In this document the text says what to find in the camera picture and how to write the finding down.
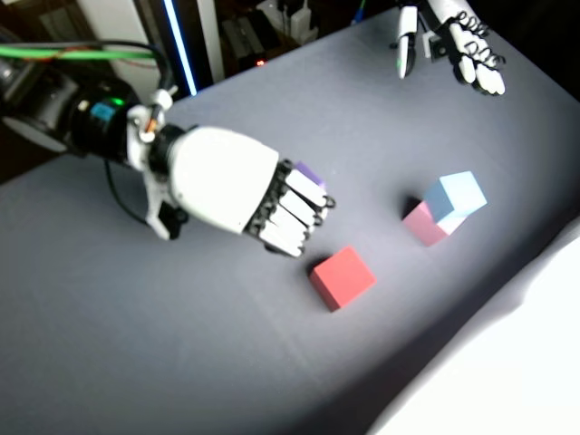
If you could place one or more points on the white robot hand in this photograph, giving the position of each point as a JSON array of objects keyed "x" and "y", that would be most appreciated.
[
  {"x": 222, "y": 176},
  {"x": 482, "y": 77}
]

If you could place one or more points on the small purple cube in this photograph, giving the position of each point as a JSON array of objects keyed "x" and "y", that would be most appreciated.
[{"x": 310, "y": 173}]

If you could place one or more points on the small blue cube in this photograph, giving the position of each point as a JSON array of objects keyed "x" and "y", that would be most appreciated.
[{"x": 453, "y": 195}]

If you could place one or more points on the red cube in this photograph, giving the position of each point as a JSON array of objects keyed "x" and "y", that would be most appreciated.
[{"x": 342, "y": 276}]

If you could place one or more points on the pink cube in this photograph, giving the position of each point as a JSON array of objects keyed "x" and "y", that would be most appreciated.
[{"x": 426, "y": 229}]

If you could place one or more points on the blue light strip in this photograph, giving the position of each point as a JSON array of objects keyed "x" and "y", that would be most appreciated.
[{"x": 181, "y": 50}]

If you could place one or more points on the grey table cloth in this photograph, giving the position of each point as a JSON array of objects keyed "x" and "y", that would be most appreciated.
[{"x": 181, "y": 340}]

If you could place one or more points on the white plastic container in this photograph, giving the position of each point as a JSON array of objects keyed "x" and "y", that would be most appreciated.
[{"x": 294, "y": 20}]

